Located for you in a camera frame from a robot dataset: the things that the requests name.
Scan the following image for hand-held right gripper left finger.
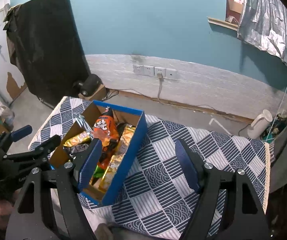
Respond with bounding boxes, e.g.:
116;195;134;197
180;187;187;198
6;138;103;240

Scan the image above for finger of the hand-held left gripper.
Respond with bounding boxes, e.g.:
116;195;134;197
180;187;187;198
4;134;62;168
0;124;33;153

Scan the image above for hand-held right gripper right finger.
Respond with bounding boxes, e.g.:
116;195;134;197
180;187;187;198
175;138;270;240

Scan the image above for green snack packet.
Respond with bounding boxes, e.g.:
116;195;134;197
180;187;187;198
94;166;106;180

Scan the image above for orange green snack bag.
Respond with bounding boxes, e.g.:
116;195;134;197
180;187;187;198
97;150;113;170

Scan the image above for long yellow snack packet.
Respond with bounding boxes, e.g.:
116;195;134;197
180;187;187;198
90;154;124;193

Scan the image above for gold foil snack packet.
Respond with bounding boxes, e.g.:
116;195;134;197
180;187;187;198
63;131;94;148

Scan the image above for blue cardboard box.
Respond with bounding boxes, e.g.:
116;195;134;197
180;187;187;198
49;100;147;205

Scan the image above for orange puffed snack bag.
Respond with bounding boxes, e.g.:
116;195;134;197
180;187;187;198
92;106;120;153

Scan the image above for gold red-print snack packet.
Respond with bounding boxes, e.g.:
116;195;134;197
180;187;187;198
116;125;136;155

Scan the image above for clear plastic bag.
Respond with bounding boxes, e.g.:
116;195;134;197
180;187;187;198
0;100;15;130

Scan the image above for navy white patterned tablecloth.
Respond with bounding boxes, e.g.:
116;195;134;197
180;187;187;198
29;96;270;240

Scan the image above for white plastic strip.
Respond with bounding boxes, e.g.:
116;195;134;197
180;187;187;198
208;118;231;135

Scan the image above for small brown cardboard box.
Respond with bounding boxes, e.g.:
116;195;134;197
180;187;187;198
78;84;107;102

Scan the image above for white electric kettle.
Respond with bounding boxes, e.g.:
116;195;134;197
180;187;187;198
250;109;273;139

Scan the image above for black cloth covered board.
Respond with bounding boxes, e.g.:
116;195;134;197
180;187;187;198
4;0;90;105

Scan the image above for wooden window sill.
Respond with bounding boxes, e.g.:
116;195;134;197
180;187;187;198
207;17;239;32

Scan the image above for silver foil tarp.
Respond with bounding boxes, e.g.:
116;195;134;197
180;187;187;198
237;0;287;78

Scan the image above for grey power cable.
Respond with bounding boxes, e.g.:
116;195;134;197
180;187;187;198
156;73;165;103

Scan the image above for white hanging cord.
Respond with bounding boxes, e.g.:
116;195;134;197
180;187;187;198
277;71;287;117

